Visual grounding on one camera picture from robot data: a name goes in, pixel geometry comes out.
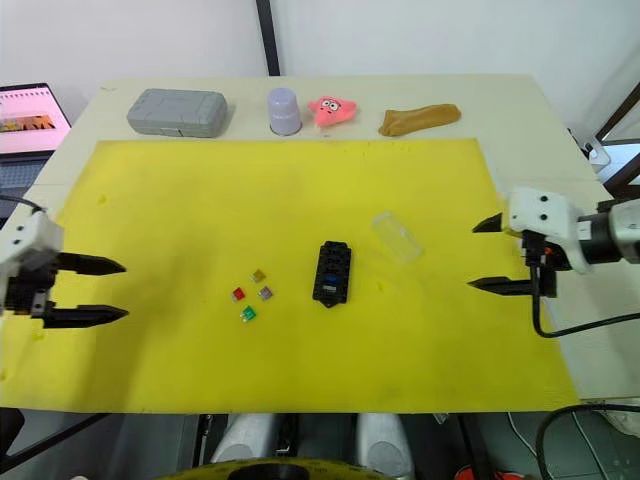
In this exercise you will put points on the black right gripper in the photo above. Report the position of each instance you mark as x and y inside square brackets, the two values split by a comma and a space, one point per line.
[542, 270]

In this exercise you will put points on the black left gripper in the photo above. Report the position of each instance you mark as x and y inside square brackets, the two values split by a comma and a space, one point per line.
[25, 292]

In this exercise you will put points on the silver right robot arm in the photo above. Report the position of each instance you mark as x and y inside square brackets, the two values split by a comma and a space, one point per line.
[617, 235]

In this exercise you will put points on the clear plastic fuse box cover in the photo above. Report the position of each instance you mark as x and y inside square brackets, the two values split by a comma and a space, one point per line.
[397, 236]

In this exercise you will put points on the small red fuse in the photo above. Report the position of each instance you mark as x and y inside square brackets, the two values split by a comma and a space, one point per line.
[238, 294]

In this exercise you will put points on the small green fuse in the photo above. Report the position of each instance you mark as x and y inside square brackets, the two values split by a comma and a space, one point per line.
[248, 314]

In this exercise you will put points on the black fuse box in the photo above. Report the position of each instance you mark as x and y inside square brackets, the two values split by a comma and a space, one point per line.
[332, 274]

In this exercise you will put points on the small yellow fuse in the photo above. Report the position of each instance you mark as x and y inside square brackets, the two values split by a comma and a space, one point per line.
[258, 275]

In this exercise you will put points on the small brown fuse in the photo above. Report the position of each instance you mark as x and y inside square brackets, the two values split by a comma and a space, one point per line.
[265, 293]

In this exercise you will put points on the small white device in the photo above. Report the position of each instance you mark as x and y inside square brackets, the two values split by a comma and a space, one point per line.
[597, 156]

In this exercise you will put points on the black diagonal table brace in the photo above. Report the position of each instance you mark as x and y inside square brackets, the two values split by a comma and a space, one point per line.
[50, 442]

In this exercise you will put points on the brown cloth pouch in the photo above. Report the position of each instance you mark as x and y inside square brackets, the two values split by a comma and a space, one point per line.
[417, 119]

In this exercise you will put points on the open laptop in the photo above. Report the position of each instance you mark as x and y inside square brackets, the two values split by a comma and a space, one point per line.
[25, 127]

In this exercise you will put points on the grey plastic tool case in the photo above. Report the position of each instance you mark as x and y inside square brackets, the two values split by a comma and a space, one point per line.
[177, 113]

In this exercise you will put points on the white rounded robot leg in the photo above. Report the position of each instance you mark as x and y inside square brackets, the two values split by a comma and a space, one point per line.
[385, 442]
[245, 439]

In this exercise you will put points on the red orange floor object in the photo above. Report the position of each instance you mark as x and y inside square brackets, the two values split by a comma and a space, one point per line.
[480, 473]

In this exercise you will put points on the yellow table mat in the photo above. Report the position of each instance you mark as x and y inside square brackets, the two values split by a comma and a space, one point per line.
[300, 350]

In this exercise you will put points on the pink star plush toy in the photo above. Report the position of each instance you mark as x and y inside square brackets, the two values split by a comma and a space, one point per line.
[330, 112]

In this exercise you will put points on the yellow and black round base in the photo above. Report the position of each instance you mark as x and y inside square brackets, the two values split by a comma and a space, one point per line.
[272, 470]

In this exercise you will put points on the lavender plastic cup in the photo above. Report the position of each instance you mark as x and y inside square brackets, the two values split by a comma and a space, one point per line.
[283, 111]

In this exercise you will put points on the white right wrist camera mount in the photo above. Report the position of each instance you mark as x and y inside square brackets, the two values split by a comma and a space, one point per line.
[542, 215]

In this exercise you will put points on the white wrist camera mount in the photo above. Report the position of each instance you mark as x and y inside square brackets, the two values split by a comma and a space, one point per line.
[27, 240]
[542, 215]

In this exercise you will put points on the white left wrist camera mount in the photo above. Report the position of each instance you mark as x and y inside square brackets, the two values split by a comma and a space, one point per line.
[27, 240]

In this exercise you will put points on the dark metal frame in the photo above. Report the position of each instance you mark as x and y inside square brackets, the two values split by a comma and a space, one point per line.
[622, 130]

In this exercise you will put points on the black vertical post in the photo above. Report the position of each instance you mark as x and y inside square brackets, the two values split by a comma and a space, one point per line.
[267, 35]

